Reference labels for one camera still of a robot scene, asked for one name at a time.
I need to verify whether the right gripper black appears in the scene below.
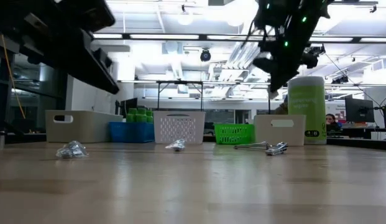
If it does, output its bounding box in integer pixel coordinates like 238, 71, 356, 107
259, 32, 311, 93

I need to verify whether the shiny silver item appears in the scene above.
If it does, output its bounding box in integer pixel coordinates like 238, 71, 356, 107
164, 138, 186, 152

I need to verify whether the shiny foil packet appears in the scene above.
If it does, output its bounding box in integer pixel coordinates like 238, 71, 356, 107
55, 140, 89, 159

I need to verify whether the person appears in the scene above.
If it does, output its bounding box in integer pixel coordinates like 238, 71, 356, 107
324, 113, 342, 132
274, 95, 289, 115

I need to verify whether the green disinfecting wipes canister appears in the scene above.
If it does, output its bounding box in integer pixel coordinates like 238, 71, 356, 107
287, 76, 328, 146

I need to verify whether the white plastic bin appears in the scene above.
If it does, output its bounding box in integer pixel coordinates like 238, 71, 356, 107
253, 114, 307, 147

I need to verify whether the black ceiling light fixture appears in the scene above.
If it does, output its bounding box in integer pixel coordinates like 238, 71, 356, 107
331, 75, 349, 85

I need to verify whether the green plastic basket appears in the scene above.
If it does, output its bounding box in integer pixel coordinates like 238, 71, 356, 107
213, 123, 255, 146

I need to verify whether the black computer monitor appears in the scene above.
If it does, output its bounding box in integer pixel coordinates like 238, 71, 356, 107
114, 97, 139, 119
344, 98, 375, 123

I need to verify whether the white perforated plastic basket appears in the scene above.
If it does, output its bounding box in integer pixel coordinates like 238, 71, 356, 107
153, 111, 206, 146

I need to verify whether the fluorescent ceiling light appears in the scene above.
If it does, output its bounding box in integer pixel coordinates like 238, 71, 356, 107
93, 33, 200, 40

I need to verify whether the blue plastic basket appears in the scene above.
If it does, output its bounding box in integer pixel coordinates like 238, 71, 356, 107
108, 121, 155, 143

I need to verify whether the grey plastic bin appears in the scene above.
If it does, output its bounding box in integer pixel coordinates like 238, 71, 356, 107
45, 110, 124, 144

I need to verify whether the yellow extension cable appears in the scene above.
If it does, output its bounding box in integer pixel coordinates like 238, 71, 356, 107
0, 29, 27, 120

